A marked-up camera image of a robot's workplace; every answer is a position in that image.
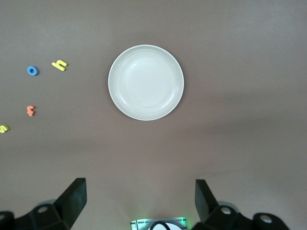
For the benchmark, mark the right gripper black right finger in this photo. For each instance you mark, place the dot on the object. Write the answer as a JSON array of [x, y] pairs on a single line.
[[204, 201]]

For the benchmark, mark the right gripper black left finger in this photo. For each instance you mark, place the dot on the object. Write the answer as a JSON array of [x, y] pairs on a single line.
[[72, 203]]

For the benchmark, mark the orange foam letter f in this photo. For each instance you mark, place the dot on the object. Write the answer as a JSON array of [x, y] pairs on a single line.
[[30, 111]]

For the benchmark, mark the blue foam letter o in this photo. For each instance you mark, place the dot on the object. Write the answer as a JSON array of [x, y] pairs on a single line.
[[36, 72]]

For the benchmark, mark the yellow foam letter h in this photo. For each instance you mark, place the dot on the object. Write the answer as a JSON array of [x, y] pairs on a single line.
[[58, 65]]

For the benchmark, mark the brown table cover sheet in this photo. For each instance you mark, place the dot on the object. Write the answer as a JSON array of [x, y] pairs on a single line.
[[239, 143]]

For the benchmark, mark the yellow foam letter s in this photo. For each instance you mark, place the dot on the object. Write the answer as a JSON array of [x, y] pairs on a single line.
[[3, 129]]

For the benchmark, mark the beige round plate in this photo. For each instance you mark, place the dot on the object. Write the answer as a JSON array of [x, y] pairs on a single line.
[[146, 82]]

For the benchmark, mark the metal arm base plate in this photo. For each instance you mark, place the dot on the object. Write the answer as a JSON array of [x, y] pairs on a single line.
[[177, 221]]

